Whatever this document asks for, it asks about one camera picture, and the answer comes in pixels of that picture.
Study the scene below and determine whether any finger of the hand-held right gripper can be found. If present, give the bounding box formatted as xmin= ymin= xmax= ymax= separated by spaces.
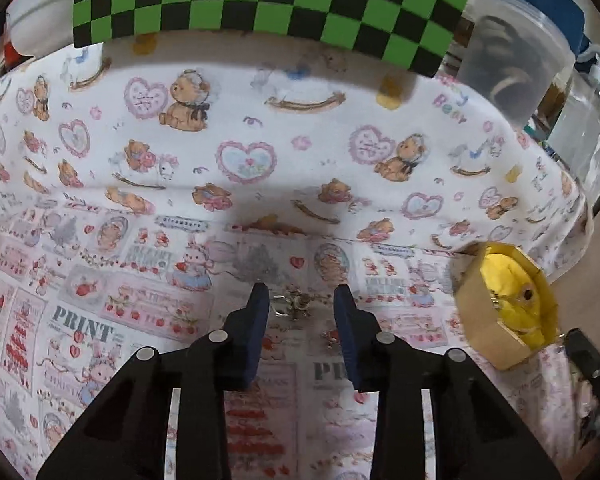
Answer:
xmin=562 ymin=328 xmax=600 ymax=412

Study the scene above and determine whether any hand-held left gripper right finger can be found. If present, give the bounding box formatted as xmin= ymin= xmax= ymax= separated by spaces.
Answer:
xmin=332 ymin=285 xmax=563 ymax=480

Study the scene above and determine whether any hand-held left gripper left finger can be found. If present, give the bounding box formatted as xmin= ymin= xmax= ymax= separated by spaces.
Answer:
xmin=36 ymin=282 xmax=271 ymax=480

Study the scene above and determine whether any silver keyring jewelry bundle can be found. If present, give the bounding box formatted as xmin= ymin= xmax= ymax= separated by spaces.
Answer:
xmin=272 ymin=292 xmax=312 ymax=320

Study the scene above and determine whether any yellow octagonal box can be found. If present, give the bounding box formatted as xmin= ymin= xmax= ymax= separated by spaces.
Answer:
xmin=452 ymin=241 xmax=561 ymax=372

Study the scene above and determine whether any strawberry-printed cloth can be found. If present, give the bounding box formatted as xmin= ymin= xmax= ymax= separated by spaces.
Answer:
xmin=0 ymin=195 xmax=596 ymax=480

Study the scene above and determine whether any bear-printed cloth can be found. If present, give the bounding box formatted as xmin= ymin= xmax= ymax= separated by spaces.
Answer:
xmin=0 ymin=42 xmax=596 ymax=286

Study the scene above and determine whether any clear spray bottle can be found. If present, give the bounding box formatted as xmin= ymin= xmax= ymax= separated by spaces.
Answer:
xmin=547 ymin=45 xmax=600 ymax=186

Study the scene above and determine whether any clear plastic container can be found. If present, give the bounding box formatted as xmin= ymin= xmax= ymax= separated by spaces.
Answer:
xmin=455 ymin=0 xmax=577 ymax=128

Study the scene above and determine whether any white bowl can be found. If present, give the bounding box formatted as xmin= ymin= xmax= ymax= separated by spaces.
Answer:
xmin=5 ymin=0 xmax=81 ymax=58

